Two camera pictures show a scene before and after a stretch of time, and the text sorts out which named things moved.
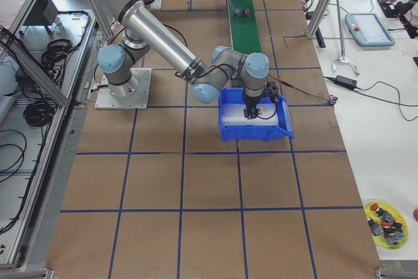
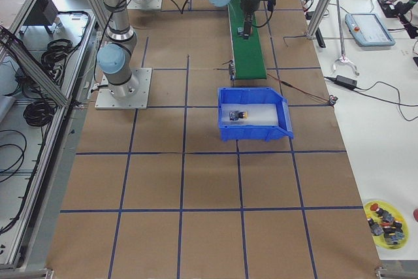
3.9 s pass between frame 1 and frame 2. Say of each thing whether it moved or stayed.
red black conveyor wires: stayed
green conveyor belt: stayed
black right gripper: moved
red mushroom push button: moved
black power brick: stayed
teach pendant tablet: stayed
